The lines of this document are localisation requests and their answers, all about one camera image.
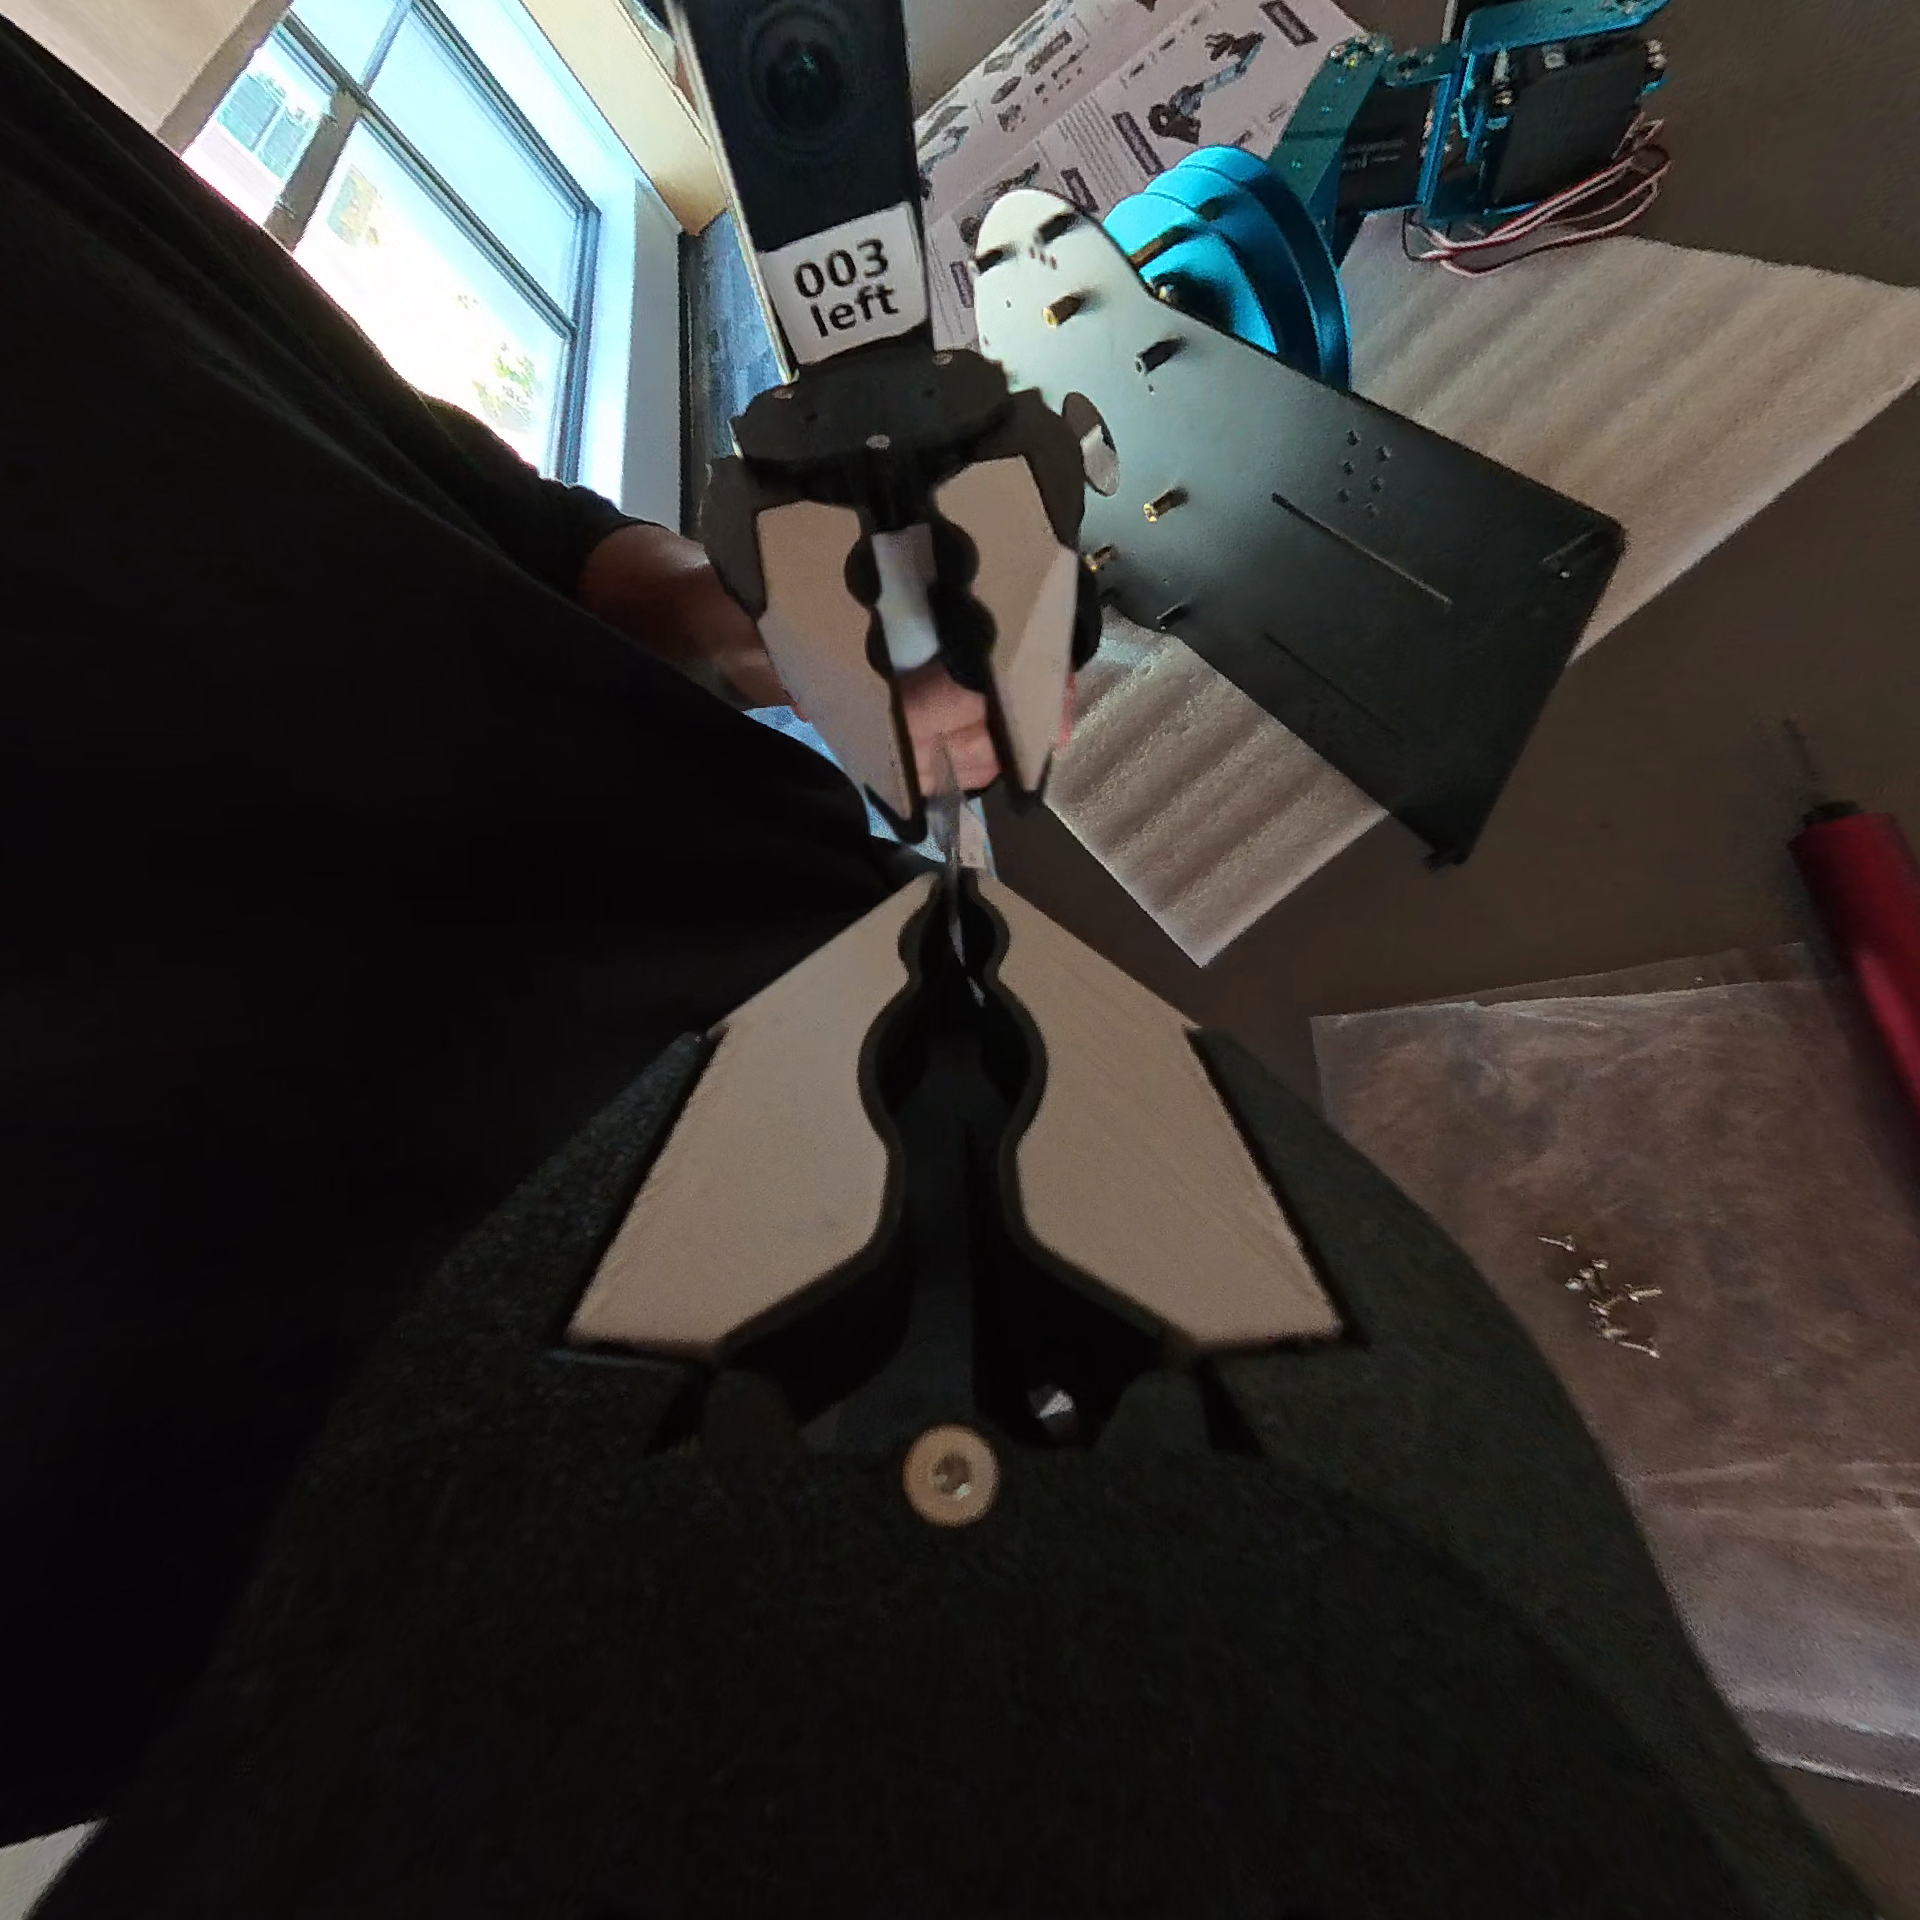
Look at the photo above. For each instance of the large window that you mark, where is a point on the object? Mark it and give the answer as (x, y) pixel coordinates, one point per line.
(422, 226)

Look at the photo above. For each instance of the pile of small screws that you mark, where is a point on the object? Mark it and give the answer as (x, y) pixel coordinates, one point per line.
(1607, 1293)

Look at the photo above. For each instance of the large clear plastic bag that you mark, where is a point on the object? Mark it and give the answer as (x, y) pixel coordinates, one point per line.
(1725, 1141)

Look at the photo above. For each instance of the small clear plastic bag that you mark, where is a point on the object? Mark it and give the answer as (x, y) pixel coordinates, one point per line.
(953, 839)

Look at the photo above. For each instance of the black metal base plate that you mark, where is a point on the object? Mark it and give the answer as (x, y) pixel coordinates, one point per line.
(1349, 587)

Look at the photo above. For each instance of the blue toy robot arm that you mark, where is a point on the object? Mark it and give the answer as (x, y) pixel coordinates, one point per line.
(1501, 107)

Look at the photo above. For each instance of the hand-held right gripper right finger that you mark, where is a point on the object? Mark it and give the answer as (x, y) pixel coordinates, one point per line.
(1171, 1186)

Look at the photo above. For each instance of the white foam sheet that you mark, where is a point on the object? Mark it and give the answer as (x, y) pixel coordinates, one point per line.
(1650, 375)

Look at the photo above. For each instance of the person's black clothing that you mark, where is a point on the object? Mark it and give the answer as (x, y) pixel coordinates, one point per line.
(376, 974)

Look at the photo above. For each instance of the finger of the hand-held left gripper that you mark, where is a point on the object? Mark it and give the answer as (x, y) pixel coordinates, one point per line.
(1027, 599)
(818, 617)

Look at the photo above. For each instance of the dark desk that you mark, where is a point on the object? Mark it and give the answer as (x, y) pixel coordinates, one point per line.
(1665, 781)

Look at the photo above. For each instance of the person's left hand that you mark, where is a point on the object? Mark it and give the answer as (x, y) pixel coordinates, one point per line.
(950, 732)

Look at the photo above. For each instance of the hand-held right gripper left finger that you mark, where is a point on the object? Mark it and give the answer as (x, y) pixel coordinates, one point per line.
(751, 1172)

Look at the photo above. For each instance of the printed instruction sheet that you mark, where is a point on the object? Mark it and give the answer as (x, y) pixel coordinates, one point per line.
(1079, 107)

